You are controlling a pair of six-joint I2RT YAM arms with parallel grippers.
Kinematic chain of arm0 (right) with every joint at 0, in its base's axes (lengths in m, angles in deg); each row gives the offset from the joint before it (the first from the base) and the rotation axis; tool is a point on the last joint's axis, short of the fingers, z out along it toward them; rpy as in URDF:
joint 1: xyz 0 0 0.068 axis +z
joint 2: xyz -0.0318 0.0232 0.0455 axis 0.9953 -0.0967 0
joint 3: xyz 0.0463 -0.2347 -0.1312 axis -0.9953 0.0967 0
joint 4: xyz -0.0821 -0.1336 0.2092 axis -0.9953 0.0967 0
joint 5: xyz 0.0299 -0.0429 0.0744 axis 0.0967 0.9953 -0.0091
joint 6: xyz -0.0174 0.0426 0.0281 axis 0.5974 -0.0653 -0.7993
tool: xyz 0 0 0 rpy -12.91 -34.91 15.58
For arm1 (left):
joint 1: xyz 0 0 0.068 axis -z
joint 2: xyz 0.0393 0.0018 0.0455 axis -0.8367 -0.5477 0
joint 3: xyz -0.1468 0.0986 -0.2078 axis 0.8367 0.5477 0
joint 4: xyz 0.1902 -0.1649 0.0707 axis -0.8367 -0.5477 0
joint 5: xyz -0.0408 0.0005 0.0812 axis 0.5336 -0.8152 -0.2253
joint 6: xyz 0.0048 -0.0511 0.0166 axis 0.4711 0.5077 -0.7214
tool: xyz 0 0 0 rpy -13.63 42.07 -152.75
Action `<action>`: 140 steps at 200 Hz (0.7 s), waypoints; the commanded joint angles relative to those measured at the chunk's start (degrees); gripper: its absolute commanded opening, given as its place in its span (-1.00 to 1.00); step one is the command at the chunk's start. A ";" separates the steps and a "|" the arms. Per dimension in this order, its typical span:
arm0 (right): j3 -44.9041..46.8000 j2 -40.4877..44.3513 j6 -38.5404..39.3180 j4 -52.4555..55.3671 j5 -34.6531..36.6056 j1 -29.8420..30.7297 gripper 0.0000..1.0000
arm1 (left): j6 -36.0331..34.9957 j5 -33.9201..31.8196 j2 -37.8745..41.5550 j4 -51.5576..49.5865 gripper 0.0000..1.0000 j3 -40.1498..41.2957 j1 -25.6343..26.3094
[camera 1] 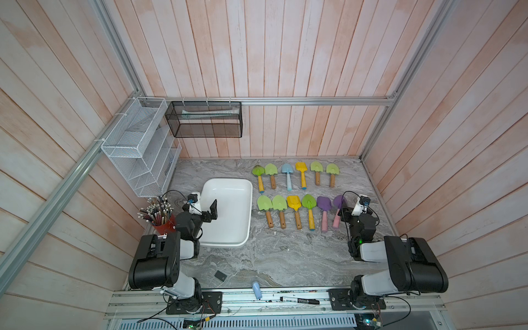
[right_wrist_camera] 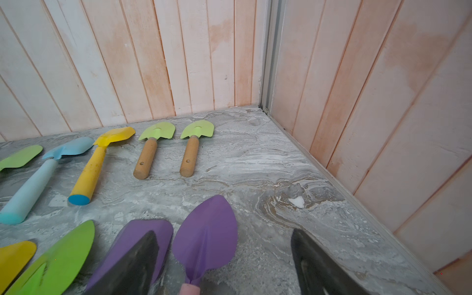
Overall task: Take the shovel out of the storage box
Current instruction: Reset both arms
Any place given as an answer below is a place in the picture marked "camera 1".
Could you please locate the purple shovel square blade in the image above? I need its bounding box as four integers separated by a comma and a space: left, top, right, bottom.
316, 196, 332, 232

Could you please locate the light green shovel wide blade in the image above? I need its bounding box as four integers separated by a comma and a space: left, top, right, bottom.
257, 195, 274, 228

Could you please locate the green shovel yellow blue handle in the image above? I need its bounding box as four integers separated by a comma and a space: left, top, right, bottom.
301, 194, 316, 231

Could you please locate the green spade wooden handle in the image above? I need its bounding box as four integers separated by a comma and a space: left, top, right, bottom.
326, 163, 340, 188

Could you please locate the narrow green trowel wooden handle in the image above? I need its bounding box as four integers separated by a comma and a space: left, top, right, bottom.
272, 195, 287, 229

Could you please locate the light green shovel wooden handle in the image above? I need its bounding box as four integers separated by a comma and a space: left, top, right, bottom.
310, 161, 323, 186

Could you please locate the olive green pointed shovel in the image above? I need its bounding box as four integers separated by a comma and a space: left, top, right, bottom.
265, 163, 278, 190

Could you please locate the light blue shovel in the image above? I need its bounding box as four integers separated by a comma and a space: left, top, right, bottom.
281, 164, 294, 191

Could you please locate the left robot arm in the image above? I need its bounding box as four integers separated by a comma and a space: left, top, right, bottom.
128, 195, 218, 314

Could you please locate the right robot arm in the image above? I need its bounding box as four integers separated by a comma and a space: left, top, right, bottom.
340, 207, 448, 309

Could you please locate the white plastic storage box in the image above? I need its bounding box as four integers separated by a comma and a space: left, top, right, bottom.
200, 178, 253, 248

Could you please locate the red cup of pencils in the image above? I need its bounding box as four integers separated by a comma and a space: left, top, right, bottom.
137, 196, 175, 235

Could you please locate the small black square piece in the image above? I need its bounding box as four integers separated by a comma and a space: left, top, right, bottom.
214, 271, 227, 282

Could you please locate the light blue small cylinder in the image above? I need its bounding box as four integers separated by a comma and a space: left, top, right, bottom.
252, 281, 263, 301

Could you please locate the black marker pen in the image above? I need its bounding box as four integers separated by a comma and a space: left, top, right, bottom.
280, 296, 320, 305

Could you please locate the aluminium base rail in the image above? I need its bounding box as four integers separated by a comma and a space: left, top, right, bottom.
103, 287, 447, 319

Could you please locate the white wire mesh shelf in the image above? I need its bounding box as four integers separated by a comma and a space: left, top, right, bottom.
101, 97, 182, 198

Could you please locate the black mesh wall basket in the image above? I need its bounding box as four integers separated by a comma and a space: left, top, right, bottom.
165, 100, 243, 138

